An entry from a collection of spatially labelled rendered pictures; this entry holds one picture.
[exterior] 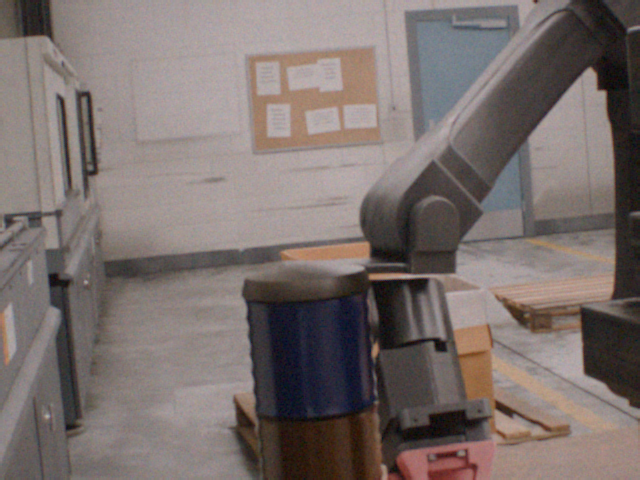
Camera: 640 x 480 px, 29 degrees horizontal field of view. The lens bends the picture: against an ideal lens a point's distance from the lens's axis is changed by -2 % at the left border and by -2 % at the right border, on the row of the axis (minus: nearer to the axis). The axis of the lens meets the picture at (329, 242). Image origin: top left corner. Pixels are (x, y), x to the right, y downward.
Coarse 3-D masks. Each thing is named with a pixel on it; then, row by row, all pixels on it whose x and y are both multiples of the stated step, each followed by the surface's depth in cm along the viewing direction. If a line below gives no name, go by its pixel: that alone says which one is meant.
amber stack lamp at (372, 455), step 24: (264, 432) 37; (288, 432) 36; (312, 432) 36; (336, 432) 36; (360, 432) 37; (264, 456) 37; (288, 456) 37; (312, 456) 36; (336, 456) 36; (360, 456) 37
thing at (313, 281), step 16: (256, 272) 38; (272, 272) 37; (288, 272) 37; (304, 272) 37; (320, 272) 37; (336, 272) 37; (352, 272) 37; (256, 288) 36; (272, 288) 36; (288, 288) 36; (304, 288) 36; (320, 288) 36; (336, 288) 36; (352, 288) 36; (368, 288) 37
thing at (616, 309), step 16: (592, 304) 61; (608, 304) 60; (624, 304) 60; (592, 320) 60; (608, 320) 58; (624, 320) 56; (592, 336) 60; (608, 336) 58; (624, 336) 56; (592, 352) 60; (608, 352) 58; (624, 352) 57; (592, 368) 60; (608, 368) 59; (624, 368) 57; (608, 384) 59; (624, 384) 57
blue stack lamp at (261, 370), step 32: (256, 320) 37; (288, 320) 36; (320, 320) 36; (352, 320) 36; (256, 352) 37; (288, 352) 36; (320, 352) 36; (352, 352) 36; (256, 384) 37; (288, 384) 36; (320, 384) 36; (352, 384) 37; (288, 416) 36
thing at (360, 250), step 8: (312, 248) 518; (320, 248) 519; (328, 248) 519; (336, 248) 520; (344, 248) 521; (352, 248) 522; (360, 248) 523; (368, 248) 523; (288, 256) 497; (296, 256) 516; (304, 256) 517; (312, 256) 518; (320, 256) 519; (328, 256) 520; (336, 256) 521; (344, 256) 521; (352, 256) 522; (360, 256) 523; (368, 256) 524
